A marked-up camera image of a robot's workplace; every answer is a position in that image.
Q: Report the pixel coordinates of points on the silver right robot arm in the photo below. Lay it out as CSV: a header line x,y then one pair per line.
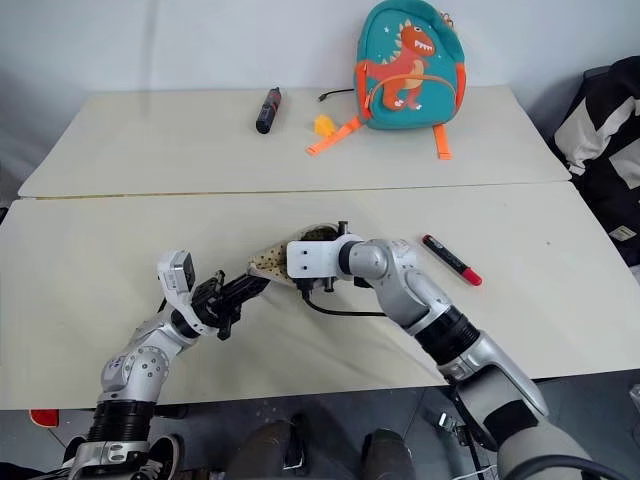
x,y
425,295

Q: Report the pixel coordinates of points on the grey checked pouch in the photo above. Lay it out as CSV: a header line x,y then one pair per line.
x,y
272,262

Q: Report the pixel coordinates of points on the dark brown rounded shape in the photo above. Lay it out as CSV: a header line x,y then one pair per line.
x,y
267,450
392,457

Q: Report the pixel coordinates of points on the teal dinosaur backpack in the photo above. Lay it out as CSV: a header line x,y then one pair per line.
x,y
415,65

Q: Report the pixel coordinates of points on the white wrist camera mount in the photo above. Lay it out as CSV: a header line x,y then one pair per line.
x,y
312,257
172,280

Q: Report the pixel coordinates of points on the black sneaker white laces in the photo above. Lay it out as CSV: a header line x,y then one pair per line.
x,y
75,450
162,457

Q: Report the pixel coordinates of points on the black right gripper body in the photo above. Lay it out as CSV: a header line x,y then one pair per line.
x,y
312,286

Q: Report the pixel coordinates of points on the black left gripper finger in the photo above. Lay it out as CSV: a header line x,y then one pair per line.
x,y
245,282
252,295

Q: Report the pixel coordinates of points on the red floor object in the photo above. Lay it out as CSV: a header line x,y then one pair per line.
x,y
45,417

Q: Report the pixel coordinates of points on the small white connector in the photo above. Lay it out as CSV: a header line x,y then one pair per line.
x,y
445,421

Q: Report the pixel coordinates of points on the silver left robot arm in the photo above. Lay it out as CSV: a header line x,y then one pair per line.
x,y
140,370

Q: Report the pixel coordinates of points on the small yellow plastic object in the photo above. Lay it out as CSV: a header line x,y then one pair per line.
x,y
324,125

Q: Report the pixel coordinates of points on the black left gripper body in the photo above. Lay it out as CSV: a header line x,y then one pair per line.
x,y
215,302

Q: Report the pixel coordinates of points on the black and white jacket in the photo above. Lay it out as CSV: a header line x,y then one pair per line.
x,y
605,165

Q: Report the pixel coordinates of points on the red and black marker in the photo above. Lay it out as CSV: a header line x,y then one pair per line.
x,y
452,260

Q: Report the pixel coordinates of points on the black marker pen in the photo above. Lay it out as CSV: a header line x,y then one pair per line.
x,y
269,111

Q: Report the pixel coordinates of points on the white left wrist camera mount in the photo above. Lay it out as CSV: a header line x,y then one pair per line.
x,y
172,280

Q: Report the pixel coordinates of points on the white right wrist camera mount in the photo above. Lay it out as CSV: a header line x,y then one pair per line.
x,y
312,257

